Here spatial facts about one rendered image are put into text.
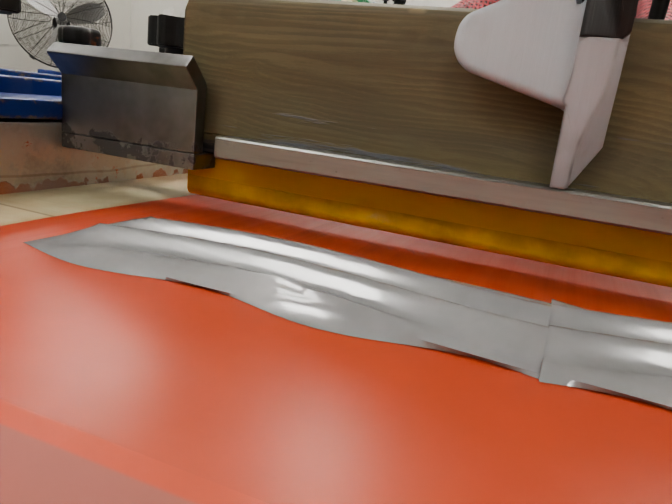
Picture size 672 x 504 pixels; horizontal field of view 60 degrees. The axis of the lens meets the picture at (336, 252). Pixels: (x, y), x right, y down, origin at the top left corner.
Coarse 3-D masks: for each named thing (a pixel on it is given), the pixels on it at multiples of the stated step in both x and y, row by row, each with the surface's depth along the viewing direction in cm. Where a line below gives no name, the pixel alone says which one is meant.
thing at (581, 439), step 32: (576, 288) 24; (608, 288) 24; (640, 288) 25; (544, 384) 15; (544, 416) 13; (576, 416) 13; (608, 416) 13; (640, 416) 14; (544, 448) 12; (576, 448) 12; (608, 448) 12; (640, 448) 12; (544, 480) 11; (576, 480) 11; (608, 480) 11; (640, 480) 11
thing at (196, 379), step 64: (0, 256) 19; (384, 256) 25; (448, 256) 27; (512, 256) 28; (0, 320) 15; (64, 320) 15; (128, 320) 16; (192, 320) 16; (256, 320) 17; (0, 384) 12; (64, 384) 12; (128, 384) 12; (192, 384) 13; (256, 384) 13; (320, 384) 13; (384, 384) 14; (448, 384) 14; (512, 384) 14; (128, 448) 10; (192, 448) 10; (256, 448) 11; (320, 448) 11; (384, 448) 11; (448, 448) 11; (512, 448) 12
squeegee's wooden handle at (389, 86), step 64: (192, 0) 28; (256, 0) 27; (320, 0) 26; (256, 64) 27; (320, 64) 26; (384, 64) 25; (448, 64) 24; (640, 64) 22; (256, 128) 28; (320, 128) 27; (384, 128) 26; (448, 128) 25; (512, 128) 24; (640, 128) 22; (640, 192) 22
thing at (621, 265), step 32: (192, 192) 31; (224, 192) 30; (256, 192) 30; (288, 192) 29; (352, 224) 28; (384, 224) 28; (416, 224) 27; (448, 224) 26; (544, 256) 25; (576, 256) 25; (608, 256) 24
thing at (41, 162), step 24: (0, 120) 28; (24, 120) 29; (48, 120) 31; (0, 144) 28; (24, 144) 29; (48, 144) 30; (0, 168) 28; (24, 168) 29; (48, 168) 31; (72, 168) 32; (96, 168) 34; (120, 168) 36; (144, 168) 38; (168, 168) 40; (0, 192) 28
